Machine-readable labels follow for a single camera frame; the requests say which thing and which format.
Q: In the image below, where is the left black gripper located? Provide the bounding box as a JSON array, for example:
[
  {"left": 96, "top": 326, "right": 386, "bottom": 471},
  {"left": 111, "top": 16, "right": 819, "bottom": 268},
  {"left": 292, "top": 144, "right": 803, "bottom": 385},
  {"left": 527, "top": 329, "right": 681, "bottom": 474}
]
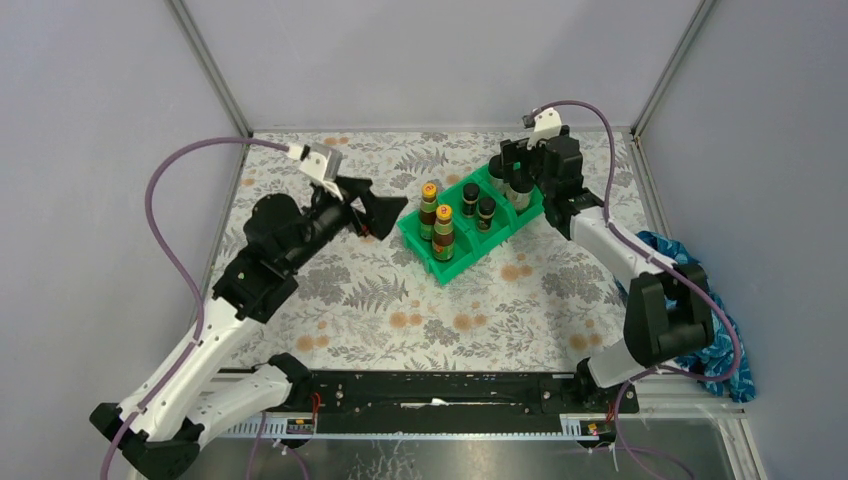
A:
[{"left": 285, "top": 177, "right": 408, "bottom": 274}]

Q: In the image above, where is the large clear black lid jar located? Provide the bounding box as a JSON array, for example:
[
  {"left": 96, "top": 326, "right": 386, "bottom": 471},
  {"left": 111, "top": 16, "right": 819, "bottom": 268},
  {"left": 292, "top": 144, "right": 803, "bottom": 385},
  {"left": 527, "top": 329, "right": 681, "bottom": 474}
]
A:
[{"left": 487, "top": 154, "right": 507, "bottom": 196}]

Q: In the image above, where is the yellow cap sauce bottle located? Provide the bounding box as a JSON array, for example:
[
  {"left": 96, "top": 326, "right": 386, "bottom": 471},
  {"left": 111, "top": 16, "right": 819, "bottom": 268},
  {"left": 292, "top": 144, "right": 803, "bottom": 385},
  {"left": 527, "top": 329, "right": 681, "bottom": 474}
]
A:
[{"left": 418, "top": 182, "right": 439, "bottom": 242}]

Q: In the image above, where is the small black cap spice jar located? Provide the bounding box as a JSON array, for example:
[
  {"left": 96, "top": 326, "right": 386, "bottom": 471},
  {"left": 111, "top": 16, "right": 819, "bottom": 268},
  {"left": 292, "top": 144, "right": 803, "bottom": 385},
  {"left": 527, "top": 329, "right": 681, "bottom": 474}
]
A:
[{"left": 461, "top": 182, "right": 481, "bottom": 218}]

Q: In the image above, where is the green cap chili sauce bottle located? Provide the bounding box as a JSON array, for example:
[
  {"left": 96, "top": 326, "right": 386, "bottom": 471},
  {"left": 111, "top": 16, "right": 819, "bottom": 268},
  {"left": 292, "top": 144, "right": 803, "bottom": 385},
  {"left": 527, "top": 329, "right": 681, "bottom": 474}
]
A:
[{"left": 431, "top": 204, "right": 455, "bottom": 262}]

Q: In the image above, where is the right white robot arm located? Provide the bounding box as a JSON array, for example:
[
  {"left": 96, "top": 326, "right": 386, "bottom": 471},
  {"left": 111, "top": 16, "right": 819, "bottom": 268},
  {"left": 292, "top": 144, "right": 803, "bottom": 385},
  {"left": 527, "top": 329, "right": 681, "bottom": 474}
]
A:
[{"left": 498, "top": 135, "right": 714, "bottom": 412}]

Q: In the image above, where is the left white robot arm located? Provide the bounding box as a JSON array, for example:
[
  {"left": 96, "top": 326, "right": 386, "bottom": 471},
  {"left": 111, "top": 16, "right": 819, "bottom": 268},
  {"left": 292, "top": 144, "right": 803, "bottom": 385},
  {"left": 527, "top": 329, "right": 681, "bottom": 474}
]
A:
[{"left": 89, "top": 177, "right": 408, "bottom": 479}]

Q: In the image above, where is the green bin near section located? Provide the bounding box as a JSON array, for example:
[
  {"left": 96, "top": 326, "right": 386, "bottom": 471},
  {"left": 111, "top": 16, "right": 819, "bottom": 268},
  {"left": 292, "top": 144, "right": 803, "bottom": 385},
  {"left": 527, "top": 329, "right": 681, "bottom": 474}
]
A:
[{"left": 397, "top": 211, "right": 482, "bottom": 285}]

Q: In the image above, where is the blue patterned cloth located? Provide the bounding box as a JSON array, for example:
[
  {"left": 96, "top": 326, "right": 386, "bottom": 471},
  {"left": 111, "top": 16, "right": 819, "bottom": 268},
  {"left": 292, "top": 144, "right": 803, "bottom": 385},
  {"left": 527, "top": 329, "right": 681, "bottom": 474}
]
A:
[{"left": 636, "top": 230, "right": 757, "bottom": 403}]

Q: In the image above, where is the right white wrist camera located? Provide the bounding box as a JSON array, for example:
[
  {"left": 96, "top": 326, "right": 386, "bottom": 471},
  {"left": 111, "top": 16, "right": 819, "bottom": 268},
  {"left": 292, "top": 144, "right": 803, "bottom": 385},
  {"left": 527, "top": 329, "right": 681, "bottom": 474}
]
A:
[{"left": 522, "top": 107, "right": 564, "bottom": 150}]

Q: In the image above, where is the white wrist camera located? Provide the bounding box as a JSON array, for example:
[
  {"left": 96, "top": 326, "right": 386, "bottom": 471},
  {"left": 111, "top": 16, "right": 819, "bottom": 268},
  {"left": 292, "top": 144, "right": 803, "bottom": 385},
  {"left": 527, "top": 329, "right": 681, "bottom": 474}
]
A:
[
  {"left": 287, "top": 143, "right": 344, "bottom": 201},
  {"left": 522, "top": 107, "right": 564, "bottom": 150}
]

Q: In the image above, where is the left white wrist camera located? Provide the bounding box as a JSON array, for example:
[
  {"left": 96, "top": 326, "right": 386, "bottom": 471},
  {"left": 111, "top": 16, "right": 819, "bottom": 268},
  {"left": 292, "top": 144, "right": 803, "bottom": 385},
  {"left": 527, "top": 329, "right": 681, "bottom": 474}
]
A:
[{"left": 287, "top": 143, "right": 344, "bottom": 201}]

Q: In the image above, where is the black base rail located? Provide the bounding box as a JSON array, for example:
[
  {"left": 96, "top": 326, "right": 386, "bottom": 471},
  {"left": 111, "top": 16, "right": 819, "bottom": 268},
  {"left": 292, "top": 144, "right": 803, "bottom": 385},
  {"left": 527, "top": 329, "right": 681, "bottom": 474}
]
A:
[{"left": 271, "top": 370, "right": 640, "bottom": 421}]

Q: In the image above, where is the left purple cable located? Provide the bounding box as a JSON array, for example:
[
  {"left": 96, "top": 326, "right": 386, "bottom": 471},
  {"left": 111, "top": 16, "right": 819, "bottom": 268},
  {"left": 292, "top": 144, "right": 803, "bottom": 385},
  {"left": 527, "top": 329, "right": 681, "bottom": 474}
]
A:
[{"left": 99, "top": 137, "right": 313, "bottom": 480}]

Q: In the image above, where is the purple cable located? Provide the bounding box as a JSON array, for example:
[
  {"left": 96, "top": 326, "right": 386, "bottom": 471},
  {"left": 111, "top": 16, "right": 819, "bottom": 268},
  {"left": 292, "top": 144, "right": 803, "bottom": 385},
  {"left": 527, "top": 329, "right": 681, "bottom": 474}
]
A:
[
  {"left": 99, "top": 137, "right": 313, "bottom": 480},
  {"left": 521, "top": 99, "right": 743, "bottom": 480}
]

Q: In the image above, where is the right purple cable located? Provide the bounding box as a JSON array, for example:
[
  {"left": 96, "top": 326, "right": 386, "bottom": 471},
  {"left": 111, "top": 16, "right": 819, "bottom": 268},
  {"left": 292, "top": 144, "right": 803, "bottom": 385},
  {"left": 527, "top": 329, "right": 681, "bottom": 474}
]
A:
[{"left": 521, "top": 99, "right": 743, "bottom": 480}]

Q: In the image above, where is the white slotted cable duct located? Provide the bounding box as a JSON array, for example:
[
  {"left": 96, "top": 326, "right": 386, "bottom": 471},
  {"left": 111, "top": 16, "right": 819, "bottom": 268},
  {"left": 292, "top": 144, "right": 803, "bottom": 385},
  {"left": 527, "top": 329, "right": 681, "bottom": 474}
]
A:
[{"left": 263, "top": 410, "right": 598, "bottom": 441}]

